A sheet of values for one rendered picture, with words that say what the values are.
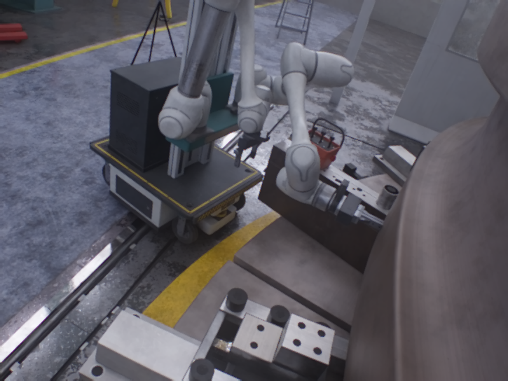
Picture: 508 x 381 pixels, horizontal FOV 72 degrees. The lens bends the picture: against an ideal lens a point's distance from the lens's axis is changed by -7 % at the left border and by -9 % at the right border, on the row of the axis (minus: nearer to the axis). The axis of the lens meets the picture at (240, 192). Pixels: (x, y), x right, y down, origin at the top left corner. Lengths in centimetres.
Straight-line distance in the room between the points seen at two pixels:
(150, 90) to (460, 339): 174
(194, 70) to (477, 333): 127
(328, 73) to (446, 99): 338
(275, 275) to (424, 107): 352
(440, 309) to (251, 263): 120
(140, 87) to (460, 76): 372
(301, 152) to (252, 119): 43
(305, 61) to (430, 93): 340
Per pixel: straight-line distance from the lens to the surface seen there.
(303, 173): 115
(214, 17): 148
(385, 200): 186
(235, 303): 116
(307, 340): 101
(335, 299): 187
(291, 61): 159
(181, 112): 159
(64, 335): 194
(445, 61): 481
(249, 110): 155
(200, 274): 216
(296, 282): 185
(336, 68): 165
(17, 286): 215
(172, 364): 132
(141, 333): 138
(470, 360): 73
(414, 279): 87
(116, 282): 210
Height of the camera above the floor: 163
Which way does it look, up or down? 36 degrees down
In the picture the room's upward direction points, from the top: 15 degrees clockwise
